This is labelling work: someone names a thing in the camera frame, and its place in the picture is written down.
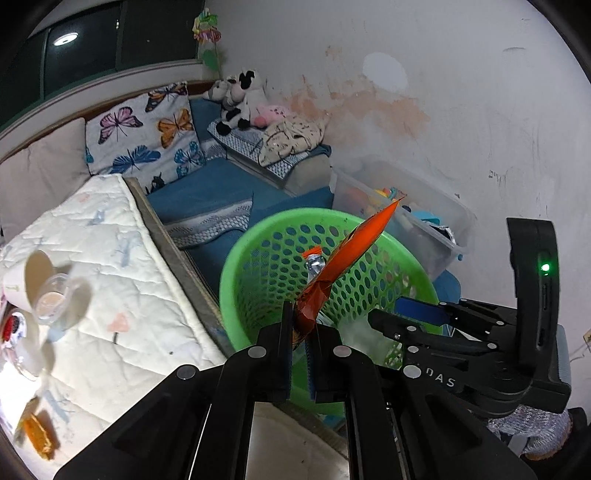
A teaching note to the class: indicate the grey plush toy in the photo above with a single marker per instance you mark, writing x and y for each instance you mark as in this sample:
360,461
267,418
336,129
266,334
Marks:
219,90

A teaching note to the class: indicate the white quilted blanket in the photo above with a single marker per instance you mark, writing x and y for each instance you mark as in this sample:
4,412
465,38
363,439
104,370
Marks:
115,277

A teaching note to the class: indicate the orange packet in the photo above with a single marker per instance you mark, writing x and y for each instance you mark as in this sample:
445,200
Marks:
41,434

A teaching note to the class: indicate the grey plain pillow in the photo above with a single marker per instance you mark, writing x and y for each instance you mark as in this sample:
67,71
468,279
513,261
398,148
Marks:
41,166

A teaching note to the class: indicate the black and white cow plush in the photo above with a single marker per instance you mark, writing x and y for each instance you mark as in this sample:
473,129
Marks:
244,99

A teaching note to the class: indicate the colourful pinwheel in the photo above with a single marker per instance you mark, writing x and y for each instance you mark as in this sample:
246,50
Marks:
205,32

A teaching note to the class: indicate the butterfly print pillow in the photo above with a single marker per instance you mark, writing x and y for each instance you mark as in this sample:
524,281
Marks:
138,134

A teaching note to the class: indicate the clear plastic storage bin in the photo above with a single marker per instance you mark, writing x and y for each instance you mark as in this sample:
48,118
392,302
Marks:
429,217

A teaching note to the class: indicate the green perforated plastic basket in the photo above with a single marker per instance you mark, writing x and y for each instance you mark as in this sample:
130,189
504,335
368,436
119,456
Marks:
258,258

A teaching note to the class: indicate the white paper cup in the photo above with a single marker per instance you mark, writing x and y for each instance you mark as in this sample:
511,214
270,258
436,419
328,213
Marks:
32,281

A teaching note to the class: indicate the blue white patterned cloth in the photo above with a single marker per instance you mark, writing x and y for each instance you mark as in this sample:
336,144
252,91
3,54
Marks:
240,138

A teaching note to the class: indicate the silver foil wrapper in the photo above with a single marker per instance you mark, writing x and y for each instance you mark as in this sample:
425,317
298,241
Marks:
315,265

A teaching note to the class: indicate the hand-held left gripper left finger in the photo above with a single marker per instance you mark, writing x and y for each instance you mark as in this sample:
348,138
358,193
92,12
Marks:
279,360

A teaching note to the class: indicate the cream speckled cloth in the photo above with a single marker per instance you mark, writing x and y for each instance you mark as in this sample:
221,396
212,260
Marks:
291,136

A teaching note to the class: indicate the dark window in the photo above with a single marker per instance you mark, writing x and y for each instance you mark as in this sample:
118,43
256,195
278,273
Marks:
101,41

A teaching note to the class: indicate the white berry print lid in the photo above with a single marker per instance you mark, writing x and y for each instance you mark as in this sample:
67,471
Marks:
14,327

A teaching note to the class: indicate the wooden bed frame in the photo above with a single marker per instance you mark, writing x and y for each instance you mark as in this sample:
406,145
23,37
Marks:
175,258

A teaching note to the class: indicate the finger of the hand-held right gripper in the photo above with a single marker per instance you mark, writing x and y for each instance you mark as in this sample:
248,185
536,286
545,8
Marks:
434,350
422,310

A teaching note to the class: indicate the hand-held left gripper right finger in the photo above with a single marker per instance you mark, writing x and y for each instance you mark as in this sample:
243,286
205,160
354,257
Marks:
325,364

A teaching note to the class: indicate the clear plastic cup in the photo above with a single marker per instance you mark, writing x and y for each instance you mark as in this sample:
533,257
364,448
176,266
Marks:
60,300

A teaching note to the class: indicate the person's right forearm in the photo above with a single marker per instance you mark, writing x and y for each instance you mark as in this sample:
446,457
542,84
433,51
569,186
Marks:
531,429

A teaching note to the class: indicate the blue white patterned towel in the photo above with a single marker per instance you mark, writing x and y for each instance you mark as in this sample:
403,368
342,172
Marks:
207,226

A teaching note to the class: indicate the orange snack wrapper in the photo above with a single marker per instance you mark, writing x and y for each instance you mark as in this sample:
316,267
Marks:
360,240

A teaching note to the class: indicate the pink plush toy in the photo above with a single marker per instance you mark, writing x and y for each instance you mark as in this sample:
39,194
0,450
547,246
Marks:
272,113

